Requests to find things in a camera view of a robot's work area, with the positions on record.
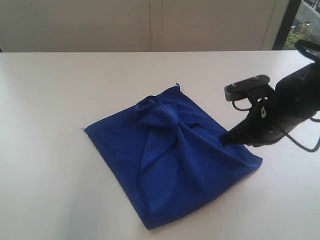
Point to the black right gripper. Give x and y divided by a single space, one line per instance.
267 123

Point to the blue microfiber towel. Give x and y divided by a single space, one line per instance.
166 154

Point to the green tree outside window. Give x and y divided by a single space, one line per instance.
300 31

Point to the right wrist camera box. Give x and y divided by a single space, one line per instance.
253 89

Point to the black window frame post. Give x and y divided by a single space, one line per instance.
285 27

